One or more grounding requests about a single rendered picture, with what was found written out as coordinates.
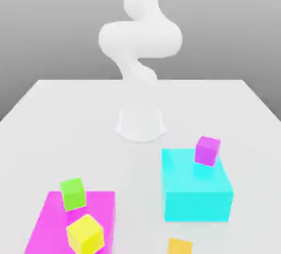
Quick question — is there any small purple cube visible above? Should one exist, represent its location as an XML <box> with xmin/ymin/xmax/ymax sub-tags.
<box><xmin>194</xmin><ymin>136</ymin><xmax>221</xmax><ymax>167</ymax></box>

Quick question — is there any small green cube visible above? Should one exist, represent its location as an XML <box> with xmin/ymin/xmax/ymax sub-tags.
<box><xmin>60</xmin><ymin>177</ymin><xmax>87</xmax><ymax>212</ymax></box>

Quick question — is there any small yellow cube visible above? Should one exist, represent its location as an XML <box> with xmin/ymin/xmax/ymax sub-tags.
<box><xmin>66</xmin><ymin>214</ymin><xmax>104</xmax><ymax>254</ymax></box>

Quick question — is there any small orange cube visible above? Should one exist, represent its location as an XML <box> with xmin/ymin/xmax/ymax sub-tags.
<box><xmin>167</xmin><ymin>238</ymin><xmax>193</xmax><ymax>254</ymax></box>

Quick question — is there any large cyan box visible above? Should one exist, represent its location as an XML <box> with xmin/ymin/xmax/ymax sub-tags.
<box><xmin>161</xmin><ymin>148</ymin><xmax>234</xmax><ymax>223</ymax></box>

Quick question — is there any large magenta box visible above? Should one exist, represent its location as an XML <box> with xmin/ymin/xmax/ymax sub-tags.
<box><xmin>24</xmin><ymin>190</ymin><xmax>116</xmax><ymax>254</ymax></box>

